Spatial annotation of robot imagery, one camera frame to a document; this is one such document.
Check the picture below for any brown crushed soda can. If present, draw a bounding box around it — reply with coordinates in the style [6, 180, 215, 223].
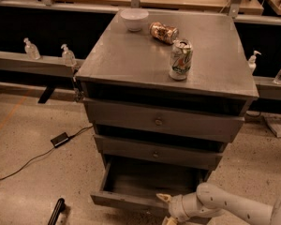
[149, 22, 179, 45]

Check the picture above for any clear pump bottle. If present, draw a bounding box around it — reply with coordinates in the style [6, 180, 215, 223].
[61, 44, 77, 67]
[23, 37, 40, 60]

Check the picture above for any black power adapter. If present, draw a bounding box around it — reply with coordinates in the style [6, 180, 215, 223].
[51, 132, 69, 148]

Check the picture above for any white pump bottle right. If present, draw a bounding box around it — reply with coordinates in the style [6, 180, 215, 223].
[248, 51, 260, 73]

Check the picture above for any black power cable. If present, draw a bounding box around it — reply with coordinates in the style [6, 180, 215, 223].
[0, 125, 95, 186]

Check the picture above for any grey top drawer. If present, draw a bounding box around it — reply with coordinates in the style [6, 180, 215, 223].
[83, 98, 244, 143]

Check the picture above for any grey middle drawer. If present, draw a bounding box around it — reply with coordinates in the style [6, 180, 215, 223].
[95, 135, 222, 171]

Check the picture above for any grey wooden drawer cabinet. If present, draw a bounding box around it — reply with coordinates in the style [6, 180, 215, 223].
[75, 9, 259, 186]

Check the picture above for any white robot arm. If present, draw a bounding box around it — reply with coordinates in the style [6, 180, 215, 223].
[156, 183, 281, 225]

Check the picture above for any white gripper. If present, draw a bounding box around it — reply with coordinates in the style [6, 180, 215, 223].
[156, 193, 200, 225]

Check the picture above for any grey metal rail shelf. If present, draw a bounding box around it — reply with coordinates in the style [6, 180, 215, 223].
[0, 51, 281, 101]

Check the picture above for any black cylindrical handle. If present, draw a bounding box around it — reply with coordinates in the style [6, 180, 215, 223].
[48, 198, 66, 225]

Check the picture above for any clear pump bottle far left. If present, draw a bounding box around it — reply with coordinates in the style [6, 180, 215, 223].
[23, 37, 40, 60]

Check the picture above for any white ceramic bowl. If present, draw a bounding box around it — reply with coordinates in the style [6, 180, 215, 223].
[120, 8, 149, 32]

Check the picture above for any grey drawer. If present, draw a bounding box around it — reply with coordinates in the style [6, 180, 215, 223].
[83, 98, 244, 143]
[95, 135, 222, 171]
[91, 156, 207, 218]

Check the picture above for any grey wooden block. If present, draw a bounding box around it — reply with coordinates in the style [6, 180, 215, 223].
[265, 117, 281, 138]

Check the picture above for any white green soda can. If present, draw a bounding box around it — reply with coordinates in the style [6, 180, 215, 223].
[169, 39, 193, 81]

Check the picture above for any grey bottom drawer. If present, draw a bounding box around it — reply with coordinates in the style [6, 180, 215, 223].
[91, 156, 207, 218]

